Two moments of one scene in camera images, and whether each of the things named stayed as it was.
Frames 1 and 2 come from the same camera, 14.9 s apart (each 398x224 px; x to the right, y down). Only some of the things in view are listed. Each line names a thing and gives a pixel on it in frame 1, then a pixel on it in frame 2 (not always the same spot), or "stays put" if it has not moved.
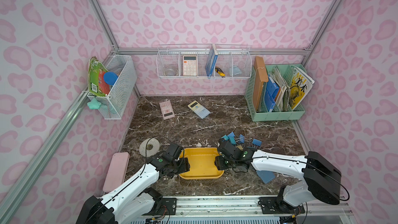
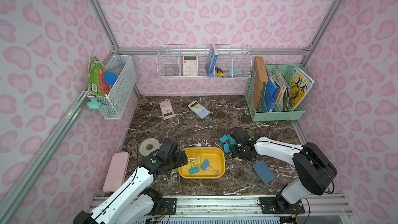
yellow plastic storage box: [201, 161] stays put
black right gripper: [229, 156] to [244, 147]
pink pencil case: [117, 170] stays put
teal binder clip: [232, 140] stays put
